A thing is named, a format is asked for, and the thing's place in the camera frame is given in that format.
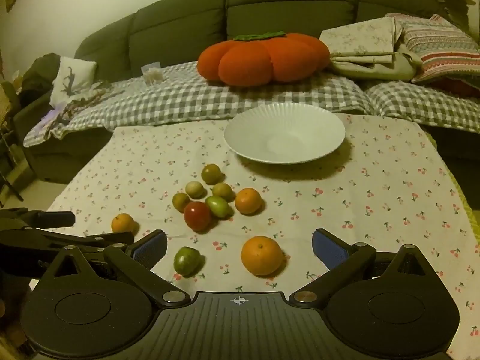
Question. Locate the yellow-green round fruit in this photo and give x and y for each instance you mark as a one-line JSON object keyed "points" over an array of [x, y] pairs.
{"points": [[222, 191]]}

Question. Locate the pale yellow round fruit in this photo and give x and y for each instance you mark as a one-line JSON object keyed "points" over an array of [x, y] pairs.
{"points": [[195, 189]]}

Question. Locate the red cloth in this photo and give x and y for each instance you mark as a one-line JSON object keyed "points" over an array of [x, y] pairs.
{"points": [[461, 88]]}

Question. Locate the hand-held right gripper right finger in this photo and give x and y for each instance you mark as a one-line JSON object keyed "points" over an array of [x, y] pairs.
{"points": [[328, 250]]}

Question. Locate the brown patterned throw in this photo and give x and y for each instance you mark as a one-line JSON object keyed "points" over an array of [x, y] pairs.
{"points": [[75, 107]]}

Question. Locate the dark olive round fruit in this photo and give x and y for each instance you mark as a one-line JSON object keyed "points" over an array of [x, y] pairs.
{"points": [[212, 173]]}

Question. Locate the green tomato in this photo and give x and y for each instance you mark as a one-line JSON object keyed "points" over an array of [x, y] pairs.
{"points": [[218, 205]]}

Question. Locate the folded beige cloth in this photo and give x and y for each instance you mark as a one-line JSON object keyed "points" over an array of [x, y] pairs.
{"points": [[393, 69]]}

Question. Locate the orange pumpkin cushion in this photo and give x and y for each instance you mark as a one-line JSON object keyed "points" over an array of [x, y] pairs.
{"points": [[262, 60]]}

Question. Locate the folded floral and striped blankets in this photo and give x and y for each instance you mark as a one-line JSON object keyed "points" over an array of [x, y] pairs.
{"points": [[438, 45]]}

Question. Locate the white ribbed plate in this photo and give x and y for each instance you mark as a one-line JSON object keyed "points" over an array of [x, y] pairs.
{"points": [[285, 138]]}

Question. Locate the white embroidered cushion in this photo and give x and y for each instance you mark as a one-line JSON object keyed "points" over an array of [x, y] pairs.
{"points": [[75, 78]]}

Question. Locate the large orange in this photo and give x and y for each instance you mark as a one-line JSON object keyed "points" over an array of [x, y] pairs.
{"points": [[261, 255]]}

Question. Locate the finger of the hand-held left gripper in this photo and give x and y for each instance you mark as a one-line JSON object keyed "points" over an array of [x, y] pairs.
{"points": [[97, 239], [56, 219]]}

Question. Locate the bright green round fruit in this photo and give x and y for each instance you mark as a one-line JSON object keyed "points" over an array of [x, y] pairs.
{"points": [[186, 261]]}

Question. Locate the green sofa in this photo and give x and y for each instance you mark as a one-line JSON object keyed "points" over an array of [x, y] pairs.
{"points": [[180, 26]]}

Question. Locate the olive green round fruit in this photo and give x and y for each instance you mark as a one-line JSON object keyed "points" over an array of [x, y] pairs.
{"points": [[181, 201]]}

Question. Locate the small orange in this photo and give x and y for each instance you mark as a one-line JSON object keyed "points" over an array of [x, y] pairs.
{"points": [[123, 224]]}

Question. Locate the folded floral sheet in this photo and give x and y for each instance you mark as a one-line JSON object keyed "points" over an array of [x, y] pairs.
{"points": [[360, 41]]}

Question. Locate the grey checked blanket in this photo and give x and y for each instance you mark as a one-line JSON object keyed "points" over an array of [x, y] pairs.
{"points": [[187, 97]]}

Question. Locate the dark cloth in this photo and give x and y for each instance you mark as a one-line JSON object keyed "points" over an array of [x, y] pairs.
{"points": [[39, 73]]}

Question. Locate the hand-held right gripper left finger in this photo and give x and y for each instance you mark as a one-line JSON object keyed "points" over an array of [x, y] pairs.
{"points": [[150, 250]]}

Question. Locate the medium orange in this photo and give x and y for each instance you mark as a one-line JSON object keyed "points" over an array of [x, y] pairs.
{"points": [[248, 201]]}

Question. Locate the cherry print tablecloth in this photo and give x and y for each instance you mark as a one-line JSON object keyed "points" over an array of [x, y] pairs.
{"points": [[375, 213]]}

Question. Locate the red tomato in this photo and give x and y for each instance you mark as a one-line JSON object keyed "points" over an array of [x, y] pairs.
{"points": [[197, 215]]}

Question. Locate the clear toothpick container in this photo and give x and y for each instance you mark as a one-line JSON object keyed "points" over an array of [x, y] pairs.
{"points": [[152, 72]]}

